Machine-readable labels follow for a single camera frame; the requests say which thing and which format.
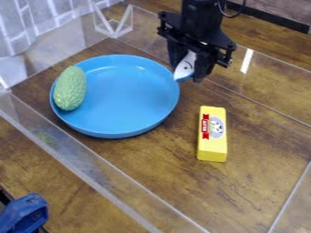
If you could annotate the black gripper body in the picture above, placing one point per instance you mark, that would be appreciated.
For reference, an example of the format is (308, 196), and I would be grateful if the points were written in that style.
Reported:
(196, 28)

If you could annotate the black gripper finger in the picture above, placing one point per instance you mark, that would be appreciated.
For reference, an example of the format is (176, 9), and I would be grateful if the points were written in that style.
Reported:
(177, 51)
(204, 65)

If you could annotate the white wooden toy fish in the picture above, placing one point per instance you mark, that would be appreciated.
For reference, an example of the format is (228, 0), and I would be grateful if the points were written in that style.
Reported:
(184, 70)

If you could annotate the blue round plastic tray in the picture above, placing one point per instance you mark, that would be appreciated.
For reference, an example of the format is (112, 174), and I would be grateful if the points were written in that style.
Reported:
(131, 96)

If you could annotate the black baseboard strip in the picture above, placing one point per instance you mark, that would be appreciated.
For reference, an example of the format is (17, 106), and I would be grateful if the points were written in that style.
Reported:
(288, 13)

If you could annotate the yellow toy butter block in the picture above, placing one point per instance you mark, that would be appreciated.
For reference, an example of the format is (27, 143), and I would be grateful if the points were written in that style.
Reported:
(211, 147)

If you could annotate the green bumpy toy gourd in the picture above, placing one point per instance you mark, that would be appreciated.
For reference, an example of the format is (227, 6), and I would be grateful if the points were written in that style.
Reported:
(69, 88)

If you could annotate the grey checkered curtain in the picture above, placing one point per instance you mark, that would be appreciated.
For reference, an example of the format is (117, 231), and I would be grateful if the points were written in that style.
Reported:
(28, 18)

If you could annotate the blue plastic clamp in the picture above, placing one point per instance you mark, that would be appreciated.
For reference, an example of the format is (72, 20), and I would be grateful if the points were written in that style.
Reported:
(24, 214)

